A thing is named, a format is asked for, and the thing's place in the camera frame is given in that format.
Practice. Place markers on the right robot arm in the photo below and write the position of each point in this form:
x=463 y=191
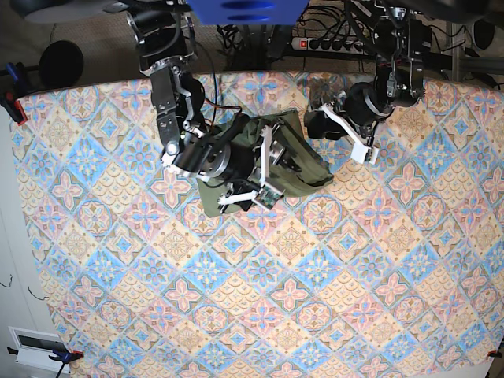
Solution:
x=176 y=95

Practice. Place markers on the blue clamp upper left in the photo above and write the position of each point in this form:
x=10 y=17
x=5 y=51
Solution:
x=10 y=98

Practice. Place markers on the blue clamp lower left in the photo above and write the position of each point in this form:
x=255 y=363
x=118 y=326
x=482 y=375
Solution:
x=63 y=356

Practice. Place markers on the white power strip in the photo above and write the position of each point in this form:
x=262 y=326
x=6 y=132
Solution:
x=349 y=45

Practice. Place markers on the green t-shirt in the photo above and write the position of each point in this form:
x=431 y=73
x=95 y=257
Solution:
x=315 y=173

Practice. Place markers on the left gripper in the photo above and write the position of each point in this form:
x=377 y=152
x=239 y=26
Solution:
x=355 y=113

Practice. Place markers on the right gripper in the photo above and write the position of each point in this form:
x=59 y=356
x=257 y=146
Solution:
x=233 y=177

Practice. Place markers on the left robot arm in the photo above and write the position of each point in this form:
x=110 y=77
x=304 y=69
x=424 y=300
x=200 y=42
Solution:
x=398 y=44

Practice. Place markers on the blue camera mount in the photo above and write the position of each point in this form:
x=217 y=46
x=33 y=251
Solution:
x=214 y=12

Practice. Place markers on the red clamp lower right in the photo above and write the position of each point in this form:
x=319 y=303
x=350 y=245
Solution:
x=495 y=354

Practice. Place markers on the white wall outlet box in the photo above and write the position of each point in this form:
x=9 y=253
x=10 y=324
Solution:
x=35 y=348

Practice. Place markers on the patterned tablecloth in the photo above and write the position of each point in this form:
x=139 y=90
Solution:
x=394 y=270

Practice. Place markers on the blue clamp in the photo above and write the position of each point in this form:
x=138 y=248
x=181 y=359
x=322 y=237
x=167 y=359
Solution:
x=63 y=356
x=10 y=98

